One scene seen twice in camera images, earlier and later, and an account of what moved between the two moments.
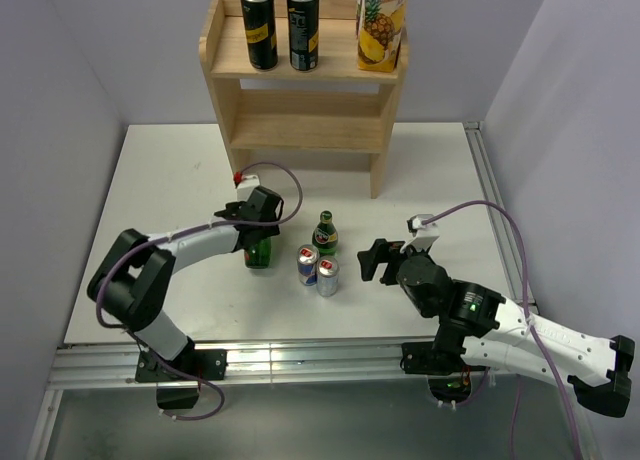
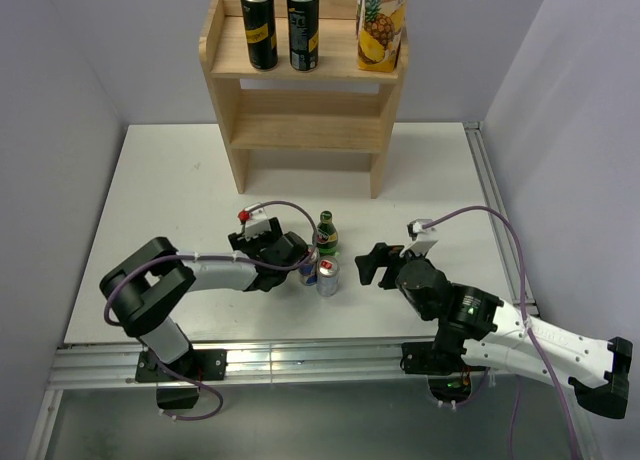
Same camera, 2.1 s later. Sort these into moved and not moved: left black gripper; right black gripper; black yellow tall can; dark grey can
Moved: left black gripper
Not moved: black yellow tall can; dark grey can; right black gripper
